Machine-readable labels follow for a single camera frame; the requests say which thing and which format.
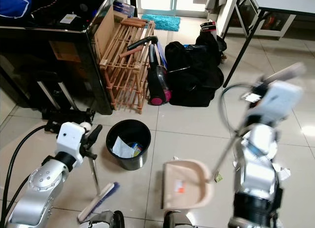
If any black floor stand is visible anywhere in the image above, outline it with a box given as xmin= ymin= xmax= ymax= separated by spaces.
xmin=42 ymin=106 xmax=95 ymax=134

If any black clothes pile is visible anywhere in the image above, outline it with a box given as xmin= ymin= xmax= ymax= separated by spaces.
xmin=30 ymin=0 xmax=114 ymax=29

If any wooden slatted rack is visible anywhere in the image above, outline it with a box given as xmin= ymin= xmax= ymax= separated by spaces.
xmin=98 ymin=17 xmax=153 ymax=115

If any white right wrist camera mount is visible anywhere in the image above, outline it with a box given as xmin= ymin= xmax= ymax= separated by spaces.
xmin=257 ymin=80 xmax=304 ymax=126

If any black and pink vacuum cleaner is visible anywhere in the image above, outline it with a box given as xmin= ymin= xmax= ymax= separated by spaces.
xmin=126 ymin=36 xmax=173 ymax=107

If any beige long-handled dustpan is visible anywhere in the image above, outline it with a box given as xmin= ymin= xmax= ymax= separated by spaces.
xmin=161 ymin=62 xmax=307 ymax=212

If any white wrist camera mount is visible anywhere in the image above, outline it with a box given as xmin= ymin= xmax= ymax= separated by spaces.
xmin=257 ymin=80 xmax=304 ymax=126
xmin=55 ymin=122 xmax=87 ymax=162

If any glossy black cabinet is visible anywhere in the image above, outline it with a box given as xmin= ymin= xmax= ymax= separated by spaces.
xmin=0 ymin=0 xmax=124 ymax=116

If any glass sliding door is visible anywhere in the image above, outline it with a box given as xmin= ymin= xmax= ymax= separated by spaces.
xmin=135 ymin=0 xmax=210 ymax=18

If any blue printed box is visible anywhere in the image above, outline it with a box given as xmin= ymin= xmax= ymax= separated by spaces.
xmin=113 ymin=0 xmax=136 ymax=18

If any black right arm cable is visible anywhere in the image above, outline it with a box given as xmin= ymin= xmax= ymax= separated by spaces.
xmin=220 ymin=83 xmax=259 ymax=136

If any black round waste bin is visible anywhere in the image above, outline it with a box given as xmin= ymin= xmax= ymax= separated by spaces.
xmin=106 ymin=119 xmax=152 ymax=171

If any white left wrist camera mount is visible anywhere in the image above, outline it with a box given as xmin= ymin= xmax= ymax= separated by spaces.
xmin=55 ymin=122 xmax=87 ymax=162

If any white glass-door cabinet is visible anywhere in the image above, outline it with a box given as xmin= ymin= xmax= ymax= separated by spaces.
xmin=226 ymin=0 xmax=298 ymax=40

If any table with black legs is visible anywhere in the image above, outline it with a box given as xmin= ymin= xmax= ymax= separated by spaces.
xmin=222 ymin=0 xmax=315 ymax=89

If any broom with blue bristles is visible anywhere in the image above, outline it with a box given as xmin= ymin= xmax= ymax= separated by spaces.
xmin=77 ymin=158 xmax=122 ymax=224

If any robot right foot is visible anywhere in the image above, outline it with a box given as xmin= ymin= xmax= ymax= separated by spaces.
xmin=162 ymin=211 xmax=195 ymax=228

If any small colourful packet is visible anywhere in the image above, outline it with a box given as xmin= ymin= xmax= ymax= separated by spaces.
xmin=130 ymin=142 xmax=144 ymax=158

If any blue fabric cushion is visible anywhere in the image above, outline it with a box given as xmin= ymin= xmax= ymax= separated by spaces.
xmin=0 ymin=0 xmax=32 ymax=19

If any white paper label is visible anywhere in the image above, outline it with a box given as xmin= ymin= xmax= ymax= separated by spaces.
xmin=60 ymin=14 xmax=78 ymax=25

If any white paper sheet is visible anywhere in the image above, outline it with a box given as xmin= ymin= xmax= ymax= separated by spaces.
xmin=111 ymin=136 xmax=134 ymax=159

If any small black bag with tag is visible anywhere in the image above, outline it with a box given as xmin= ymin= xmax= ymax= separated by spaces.
xmin=194 ymin=20 xmax=228 ymax=59

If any brown cardboard sheet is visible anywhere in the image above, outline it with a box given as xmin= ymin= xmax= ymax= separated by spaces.
xmin=94 ymin=8 xmax=116 ymax=59

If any teal shaggy mat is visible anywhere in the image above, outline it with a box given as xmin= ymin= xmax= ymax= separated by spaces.
xmin=141 ymin=14 xmax=181 ymax=32

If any crumpled white paper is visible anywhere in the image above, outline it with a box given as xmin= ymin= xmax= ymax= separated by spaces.
xmin=275 ymin=165 xmax=292 ymax=183

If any large black bag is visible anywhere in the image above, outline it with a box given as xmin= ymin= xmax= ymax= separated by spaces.
xmin=163 ymin=40 xmax=225 ymax=108

